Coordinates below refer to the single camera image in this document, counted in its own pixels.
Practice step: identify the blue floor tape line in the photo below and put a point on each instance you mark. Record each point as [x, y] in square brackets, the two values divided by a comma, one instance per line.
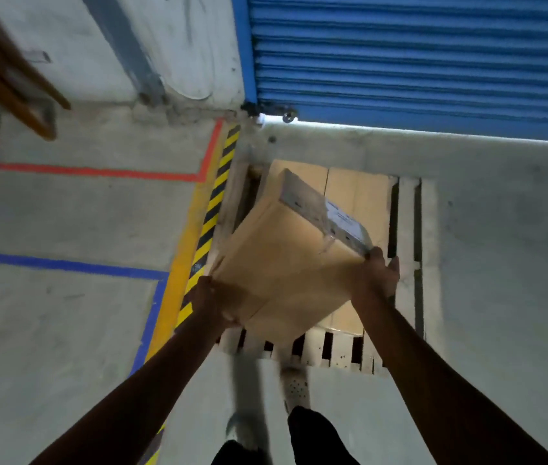
[61, 265]

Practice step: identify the small brown cardboard box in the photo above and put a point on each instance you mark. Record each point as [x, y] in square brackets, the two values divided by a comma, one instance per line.
[283, 266]

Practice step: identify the person's right hand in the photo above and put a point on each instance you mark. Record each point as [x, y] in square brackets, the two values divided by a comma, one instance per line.
[376, 285]

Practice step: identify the cardboard box white label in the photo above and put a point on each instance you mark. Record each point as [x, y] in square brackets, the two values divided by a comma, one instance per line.
[308, 174]

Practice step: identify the yellow black hazard tape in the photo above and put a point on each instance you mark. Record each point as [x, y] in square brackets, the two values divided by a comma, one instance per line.
[211, 213]

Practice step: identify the person's left hand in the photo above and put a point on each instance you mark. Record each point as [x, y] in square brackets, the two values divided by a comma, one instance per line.
[216, 305]

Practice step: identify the metal shutter latch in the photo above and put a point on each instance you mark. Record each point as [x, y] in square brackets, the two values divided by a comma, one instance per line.
[289, 116]

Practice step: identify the person's left forearm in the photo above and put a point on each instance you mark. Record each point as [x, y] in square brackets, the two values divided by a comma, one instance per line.
[133, 406]

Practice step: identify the wooden pallet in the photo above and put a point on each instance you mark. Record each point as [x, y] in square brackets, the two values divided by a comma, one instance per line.
[407, 237]

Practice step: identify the cardboard box taped seam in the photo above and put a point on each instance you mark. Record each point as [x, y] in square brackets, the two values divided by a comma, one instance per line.
[361, 198]
[346, 320]

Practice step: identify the blue shutter guide rail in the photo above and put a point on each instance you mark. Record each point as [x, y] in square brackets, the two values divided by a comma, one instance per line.
[245, 53]

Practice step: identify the red floor tape line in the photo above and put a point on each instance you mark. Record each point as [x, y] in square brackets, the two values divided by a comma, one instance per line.
[85, 171]

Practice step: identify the white perforated left shoe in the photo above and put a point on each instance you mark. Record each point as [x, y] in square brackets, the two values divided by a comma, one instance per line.
[242, 431]

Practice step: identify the person's right forearm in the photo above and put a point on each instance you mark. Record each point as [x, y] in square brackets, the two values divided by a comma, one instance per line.
[448, 397]

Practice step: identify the white perforated shoe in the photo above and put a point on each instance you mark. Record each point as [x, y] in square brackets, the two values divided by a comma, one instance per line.
[297, 387]
[242, 431]

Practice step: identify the black trousers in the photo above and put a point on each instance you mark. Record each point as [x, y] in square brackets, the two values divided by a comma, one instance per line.
[317, 440]

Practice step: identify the white perforated right shoe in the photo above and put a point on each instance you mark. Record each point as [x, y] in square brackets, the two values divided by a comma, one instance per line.
[297, 387]

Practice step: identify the blue roller shutter door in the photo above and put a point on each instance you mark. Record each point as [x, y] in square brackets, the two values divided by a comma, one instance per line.
[424, 58]

